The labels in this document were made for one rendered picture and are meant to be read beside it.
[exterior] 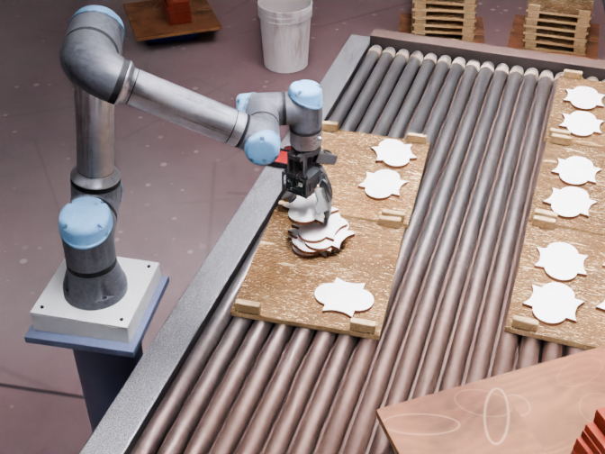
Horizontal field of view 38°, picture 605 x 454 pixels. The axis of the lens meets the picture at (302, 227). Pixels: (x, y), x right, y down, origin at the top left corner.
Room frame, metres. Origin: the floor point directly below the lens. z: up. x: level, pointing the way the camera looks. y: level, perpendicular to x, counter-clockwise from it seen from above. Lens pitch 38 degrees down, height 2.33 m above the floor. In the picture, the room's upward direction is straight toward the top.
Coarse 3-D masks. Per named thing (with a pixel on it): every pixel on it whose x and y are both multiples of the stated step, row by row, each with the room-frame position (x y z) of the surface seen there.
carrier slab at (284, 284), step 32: (288, 224) 1.78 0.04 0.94; (352, 224) 1.78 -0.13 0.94; (256, 256) 1.65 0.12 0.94; (288, 256) 1.65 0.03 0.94; (320, 256) 1.65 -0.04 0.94; (352, 256) 1.65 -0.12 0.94; (384, 256) 1.65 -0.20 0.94; (256, 288) 1.53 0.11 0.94; (288, 288) 1.53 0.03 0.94; (384, 288) 1.53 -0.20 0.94; (288, 320) 1.42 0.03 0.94; (320, 320) 1.42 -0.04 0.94
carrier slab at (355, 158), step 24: (336, 144) 2.16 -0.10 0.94; (360, 144) 2.16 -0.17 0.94; (336, 168) 2.03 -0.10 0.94; (360, 168) 2.03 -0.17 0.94; (384, 168) 2.03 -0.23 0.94; (408, 168) 2.03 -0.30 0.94; (336, 192) 1.92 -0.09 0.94; (360, 192) 1.92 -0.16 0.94; (408, 192) 1.92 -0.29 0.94; (360, 216) 1.81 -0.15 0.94; (408, 216) 1.81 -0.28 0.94
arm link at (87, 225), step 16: (64, 208) 1.56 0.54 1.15; (80, 208) 1.56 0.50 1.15; (96, 208) 1.56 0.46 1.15; (112, 208) 1.62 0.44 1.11; (64, 224) 1.51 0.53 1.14; (80, 224) 1.51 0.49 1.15; (96, 224) 1.51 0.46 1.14; (112, 224) 1.54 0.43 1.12; (64, 240) 1.50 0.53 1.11; (80, 240) 1.49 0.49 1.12; (96, 240) 1.50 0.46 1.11; (112, 240) 1.54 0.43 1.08; (80, 256) 1.49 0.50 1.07; (96, 256) 1.50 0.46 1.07; (112, 256) 1.53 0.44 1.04; (80, 272) 1.49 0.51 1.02; (96, 272) 1.49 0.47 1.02
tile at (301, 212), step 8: (296, 200) 1.75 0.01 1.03; (304, 200) 1.75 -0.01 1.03; (312, 200) 1.76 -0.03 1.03; (288, 208) 1.72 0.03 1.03; (296, 208) 1.72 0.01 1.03; (304, 208) 1.72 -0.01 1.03; (312, 208) 1.72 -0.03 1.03; (336, 208) 1.72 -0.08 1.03; (288, 216) 1.69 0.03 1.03; (296, 216) 1.68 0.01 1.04; (304, 216) 1.68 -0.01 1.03; (312, 216) 1.68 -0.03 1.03; (320, 216) 1.68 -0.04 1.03; (304, 224) 1.66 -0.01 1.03
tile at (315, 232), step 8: (336, 216) 1.74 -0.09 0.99; (296, 224) 1.71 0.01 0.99; (312, 224) 1.71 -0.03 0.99; (320, 224) 1.71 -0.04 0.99; (328, 224) 1.71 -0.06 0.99; (336, 224) 1.71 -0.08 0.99; (344, 224) 1.71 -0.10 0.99; (304, 232) 1.68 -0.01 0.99; (312, 232) 1.68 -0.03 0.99; (320, 232) 1.68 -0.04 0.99; (328, 232) 1.68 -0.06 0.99; (336, 232) 1.68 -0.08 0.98; (304, 240) 1.65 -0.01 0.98; (312, 240) 1.65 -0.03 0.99; (320, 240) 1.65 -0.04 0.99
